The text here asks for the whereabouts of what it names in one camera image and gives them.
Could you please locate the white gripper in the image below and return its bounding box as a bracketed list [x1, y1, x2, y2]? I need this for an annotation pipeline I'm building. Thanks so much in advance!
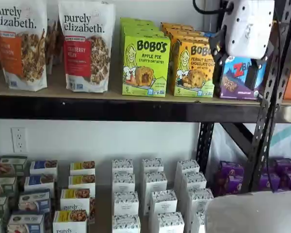
[209, 0, 275, 90]

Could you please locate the green Bobo's apple pie box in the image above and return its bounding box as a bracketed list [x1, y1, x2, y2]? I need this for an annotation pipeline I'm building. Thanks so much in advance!
[120, 17, 154, 26]
[122, 29, 166, 39]
[121, 23, 160, 32]
[122, 36, 172, 97]

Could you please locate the yellow Bobo's peanut butter box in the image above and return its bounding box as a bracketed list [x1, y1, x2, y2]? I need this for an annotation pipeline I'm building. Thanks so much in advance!
[163, 26, 202, 33]
[169, 38, 215, 98]
[161, 22, 194, 29]
[166, 31, 209, 42]

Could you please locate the black diagonal shelf brace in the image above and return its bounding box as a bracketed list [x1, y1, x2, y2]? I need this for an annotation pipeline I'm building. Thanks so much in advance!
[220, 122, 258, 156]

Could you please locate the silver shelf beam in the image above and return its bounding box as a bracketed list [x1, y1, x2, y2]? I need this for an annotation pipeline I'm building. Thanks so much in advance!
[273, 105, 291, 123]

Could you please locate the white patterned pantry box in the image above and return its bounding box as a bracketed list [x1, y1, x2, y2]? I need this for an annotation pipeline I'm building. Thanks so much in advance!
[113, 191, 139, 216]
[143, 171, 168, 195]
[149, 190, 178, 216]
[112, 159, 134, 174]
[156, 212, 185, 233]
[176, 159, 200, 192]
[112, 215, 141, 233]
[112, 172, 136, 194]
[185, 188, 214, 219]
[191, 211, 209, 233]
[142, 158, 164, 174]
[180, 172, 207, 195]

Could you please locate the black shelf beam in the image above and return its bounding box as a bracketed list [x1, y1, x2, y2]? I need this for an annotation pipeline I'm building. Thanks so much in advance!
[0, 94, 277, 123]

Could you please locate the wooden shelf board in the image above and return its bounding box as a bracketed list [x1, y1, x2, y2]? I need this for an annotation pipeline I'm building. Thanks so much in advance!
[0, 65, 265, 105]

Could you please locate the white yellow granola box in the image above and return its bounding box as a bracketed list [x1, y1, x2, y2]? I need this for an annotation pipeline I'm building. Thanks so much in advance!
[60, 188, 91, 214]
[70, 161, 96, 176]
[52, 210, 88, 233]
[68, 174, 96, 192]

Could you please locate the blue white snack box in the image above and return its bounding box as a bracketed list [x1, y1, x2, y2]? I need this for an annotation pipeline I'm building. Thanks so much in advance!
[7, 213, 45, 233]
[18, 189, 51, 214]
[24, 174, 55, 195]
[30, 160, 58, 179]

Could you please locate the white teal plastic sheet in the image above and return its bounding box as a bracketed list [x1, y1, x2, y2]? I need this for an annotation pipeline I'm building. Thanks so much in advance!
[273, 123, 291, 160]

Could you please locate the red label granola bag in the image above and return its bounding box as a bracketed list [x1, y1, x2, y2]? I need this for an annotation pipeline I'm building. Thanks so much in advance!
[58, 0, 116, 93]

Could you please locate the orange label granola bag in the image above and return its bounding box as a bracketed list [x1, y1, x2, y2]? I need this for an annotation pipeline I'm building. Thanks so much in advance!
[0, 0, 49, 92]

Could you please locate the black cable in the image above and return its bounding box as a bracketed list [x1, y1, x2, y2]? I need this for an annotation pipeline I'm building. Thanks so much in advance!
[193, 0, 283, 194]

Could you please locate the black perforated shelf post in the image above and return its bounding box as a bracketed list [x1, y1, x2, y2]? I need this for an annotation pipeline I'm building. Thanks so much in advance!
[197, 0, 233, 175]
[251, 0, 291, 186]

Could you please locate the white wall outlet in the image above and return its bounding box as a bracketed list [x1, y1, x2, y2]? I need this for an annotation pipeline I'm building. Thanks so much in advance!
[11, 127, 27, 153]

